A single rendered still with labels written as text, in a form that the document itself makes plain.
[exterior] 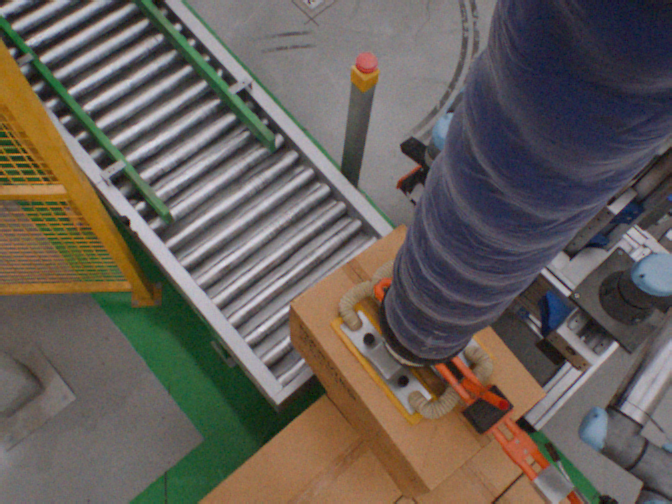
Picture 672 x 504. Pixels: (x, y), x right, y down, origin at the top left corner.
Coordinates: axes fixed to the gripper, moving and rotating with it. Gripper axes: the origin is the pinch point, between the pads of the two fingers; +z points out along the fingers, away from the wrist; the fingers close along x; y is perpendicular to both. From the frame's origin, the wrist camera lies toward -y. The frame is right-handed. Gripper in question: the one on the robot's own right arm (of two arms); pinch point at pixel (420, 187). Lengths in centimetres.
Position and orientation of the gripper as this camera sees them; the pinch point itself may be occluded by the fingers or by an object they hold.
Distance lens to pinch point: 198.2
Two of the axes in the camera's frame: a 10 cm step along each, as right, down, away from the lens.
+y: 6.2, 7.5, -2.3
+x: 7.8, -5.6, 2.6
